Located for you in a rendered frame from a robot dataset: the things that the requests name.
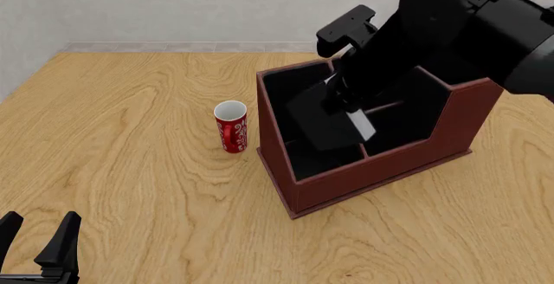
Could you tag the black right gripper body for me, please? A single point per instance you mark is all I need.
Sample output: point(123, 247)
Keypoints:
point(337, 84)

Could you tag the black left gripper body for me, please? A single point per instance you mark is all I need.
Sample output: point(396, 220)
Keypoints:
point(39, 279)

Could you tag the black plate on short stalk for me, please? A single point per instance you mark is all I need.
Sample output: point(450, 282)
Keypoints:
point(344, 29)

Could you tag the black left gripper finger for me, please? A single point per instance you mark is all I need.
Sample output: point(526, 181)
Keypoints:
point(9, 228)
point(62, 248)

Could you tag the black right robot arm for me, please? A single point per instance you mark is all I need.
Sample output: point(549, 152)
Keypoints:
point(454, 27)

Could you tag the red mug with white pattern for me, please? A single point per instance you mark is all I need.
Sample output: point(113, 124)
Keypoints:
point(231, 128)

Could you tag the red-brown desk caddy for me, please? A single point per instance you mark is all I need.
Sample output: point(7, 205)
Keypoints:
point(389, 170)

